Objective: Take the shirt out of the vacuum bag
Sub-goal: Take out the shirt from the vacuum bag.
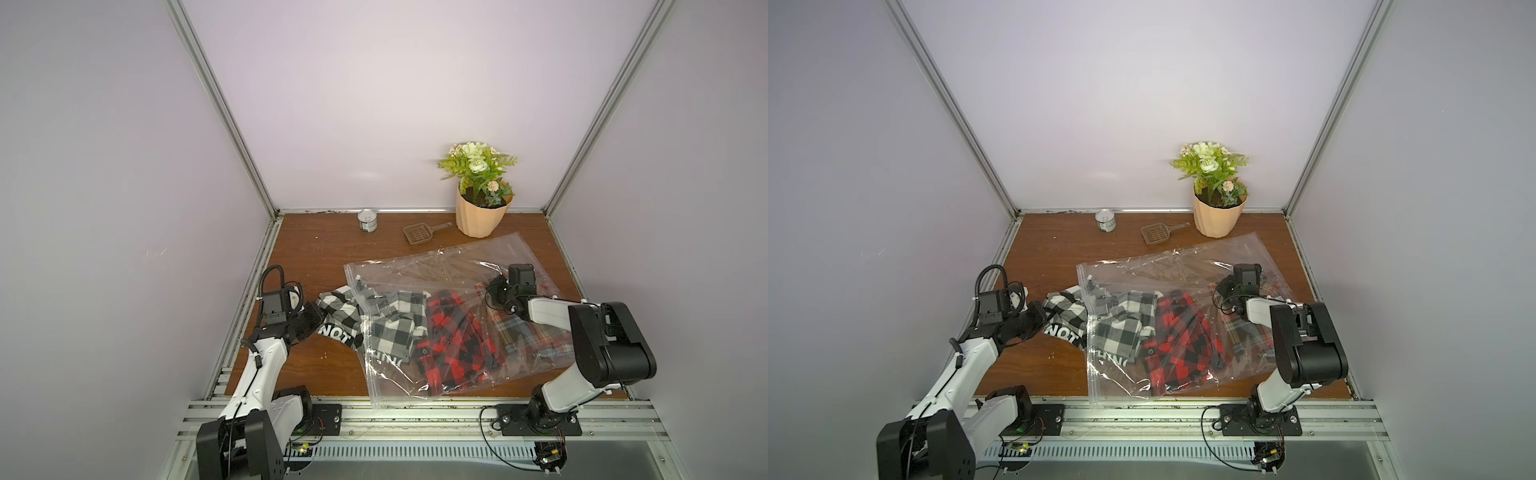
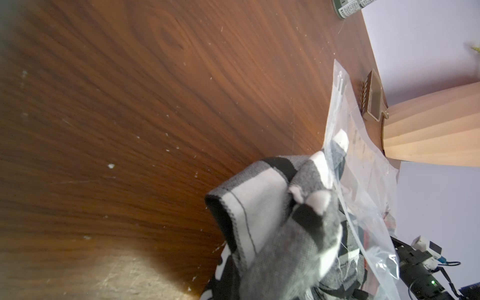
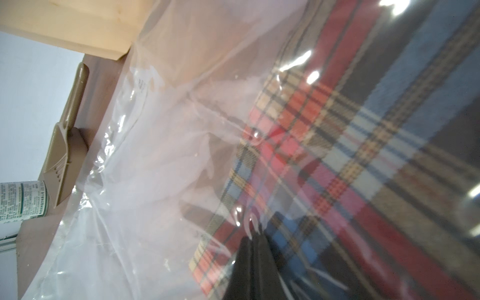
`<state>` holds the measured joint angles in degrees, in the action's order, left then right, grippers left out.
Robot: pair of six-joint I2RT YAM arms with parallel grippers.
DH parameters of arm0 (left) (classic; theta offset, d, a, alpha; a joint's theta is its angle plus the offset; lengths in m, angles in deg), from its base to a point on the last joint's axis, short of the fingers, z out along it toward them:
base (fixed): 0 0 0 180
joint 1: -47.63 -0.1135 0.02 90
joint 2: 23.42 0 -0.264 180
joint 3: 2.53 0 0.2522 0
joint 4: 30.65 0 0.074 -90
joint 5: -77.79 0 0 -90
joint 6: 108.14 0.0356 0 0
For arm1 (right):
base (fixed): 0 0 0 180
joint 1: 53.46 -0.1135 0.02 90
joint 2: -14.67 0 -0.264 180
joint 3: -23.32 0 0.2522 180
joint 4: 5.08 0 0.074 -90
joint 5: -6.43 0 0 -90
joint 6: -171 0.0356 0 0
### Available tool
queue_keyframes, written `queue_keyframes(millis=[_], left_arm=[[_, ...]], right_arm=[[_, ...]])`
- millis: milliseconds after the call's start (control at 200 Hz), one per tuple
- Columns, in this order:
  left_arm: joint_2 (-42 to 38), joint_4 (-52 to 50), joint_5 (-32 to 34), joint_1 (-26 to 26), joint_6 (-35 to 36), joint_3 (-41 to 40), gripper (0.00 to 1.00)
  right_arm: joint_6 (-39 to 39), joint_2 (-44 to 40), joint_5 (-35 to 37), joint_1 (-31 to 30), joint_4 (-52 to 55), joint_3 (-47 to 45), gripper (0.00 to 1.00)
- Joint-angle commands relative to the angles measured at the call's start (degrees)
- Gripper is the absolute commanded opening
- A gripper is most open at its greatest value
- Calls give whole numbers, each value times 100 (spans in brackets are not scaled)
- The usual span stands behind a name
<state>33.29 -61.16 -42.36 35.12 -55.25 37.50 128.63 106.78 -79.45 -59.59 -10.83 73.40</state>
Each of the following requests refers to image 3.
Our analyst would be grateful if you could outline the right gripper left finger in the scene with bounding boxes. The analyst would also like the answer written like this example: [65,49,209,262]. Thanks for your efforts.
[223,237,256,300]

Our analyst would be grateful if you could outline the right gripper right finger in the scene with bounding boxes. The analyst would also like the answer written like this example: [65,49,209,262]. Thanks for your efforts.
[252,234,287,300]

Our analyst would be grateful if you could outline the clear plastic vacuum bag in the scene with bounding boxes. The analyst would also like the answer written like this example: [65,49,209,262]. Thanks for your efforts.
[20,0,480,300]

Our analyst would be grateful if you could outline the multicolour tartan shirt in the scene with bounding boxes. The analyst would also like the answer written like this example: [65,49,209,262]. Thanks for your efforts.
[189,1,480,300]

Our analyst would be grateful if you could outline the brown plastic scoop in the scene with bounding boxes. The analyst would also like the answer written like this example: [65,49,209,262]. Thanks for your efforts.
[39,62,90,208]

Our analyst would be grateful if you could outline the small labelled tin can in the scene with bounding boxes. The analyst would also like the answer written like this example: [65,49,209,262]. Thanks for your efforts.
[1,181,50,225]

